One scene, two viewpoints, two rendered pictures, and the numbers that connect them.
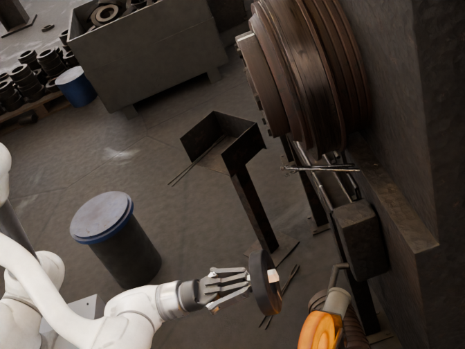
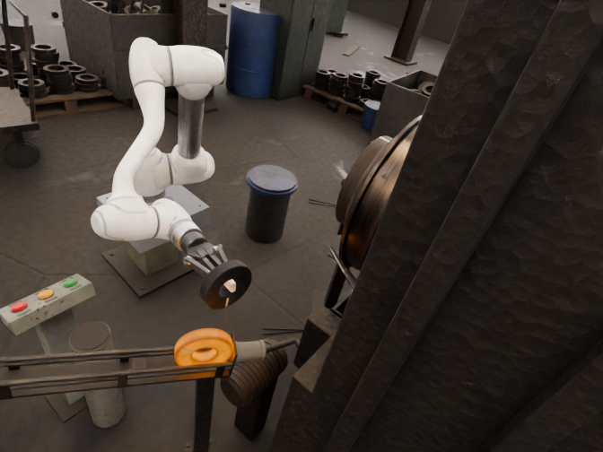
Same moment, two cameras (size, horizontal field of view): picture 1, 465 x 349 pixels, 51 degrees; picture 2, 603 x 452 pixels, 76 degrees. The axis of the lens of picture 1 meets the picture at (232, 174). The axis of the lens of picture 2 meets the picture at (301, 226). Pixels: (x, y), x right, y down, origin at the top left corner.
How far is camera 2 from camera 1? 48 cm
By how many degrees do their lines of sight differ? 20
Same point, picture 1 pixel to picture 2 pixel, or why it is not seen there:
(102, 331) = (125, 199)
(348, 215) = (322, 317)
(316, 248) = not seen: hidden behind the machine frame
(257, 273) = (219, 271)
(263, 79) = (357, 173)
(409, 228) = (318, 362)
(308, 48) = (390, 180)
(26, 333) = (153, 180)
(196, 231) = (312, 249)
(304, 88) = (358, 201)
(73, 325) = (121, 180)
